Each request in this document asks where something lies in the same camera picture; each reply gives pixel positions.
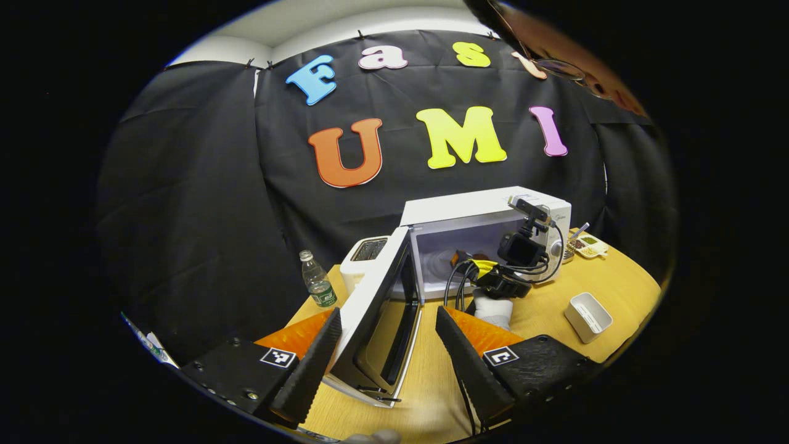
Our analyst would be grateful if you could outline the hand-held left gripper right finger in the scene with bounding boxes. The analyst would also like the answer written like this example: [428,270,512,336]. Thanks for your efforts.
[435,305,603,429]

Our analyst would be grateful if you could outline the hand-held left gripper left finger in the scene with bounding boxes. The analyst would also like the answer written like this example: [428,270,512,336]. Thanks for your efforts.
[178,307,343,427]

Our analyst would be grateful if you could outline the white microwave oven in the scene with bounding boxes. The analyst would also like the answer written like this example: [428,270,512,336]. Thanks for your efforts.
[324,186,572,409]

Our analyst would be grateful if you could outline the white divided dish with beans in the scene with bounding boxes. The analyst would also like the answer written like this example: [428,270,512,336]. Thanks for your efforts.
[571,234,610,260]

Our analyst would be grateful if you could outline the clear plastic water bottle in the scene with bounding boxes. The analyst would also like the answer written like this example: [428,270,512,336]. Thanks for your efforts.
[300,250,338,308]

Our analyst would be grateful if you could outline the white rectangular plastic tray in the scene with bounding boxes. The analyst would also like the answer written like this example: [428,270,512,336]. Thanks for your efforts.
[564,292,613,344]

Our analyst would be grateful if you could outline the white toaster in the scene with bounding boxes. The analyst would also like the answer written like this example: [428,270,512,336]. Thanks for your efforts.
[340,237,391,297]

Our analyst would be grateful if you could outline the eyeglasses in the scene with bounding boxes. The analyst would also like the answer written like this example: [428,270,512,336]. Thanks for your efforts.
[524,55,612,99]

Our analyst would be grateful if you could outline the black backdrop cloth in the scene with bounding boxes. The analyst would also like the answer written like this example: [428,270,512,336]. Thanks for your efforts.
[96,30,679,364]

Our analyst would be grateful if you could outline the person's head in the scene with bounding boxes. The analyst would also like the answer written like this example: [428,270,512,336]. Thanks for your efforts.
[465,0,649,119]

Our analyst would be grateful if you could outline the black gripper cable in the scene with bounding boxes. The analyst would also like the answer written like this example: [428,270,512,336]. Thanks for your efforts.
[444,259,479,312]

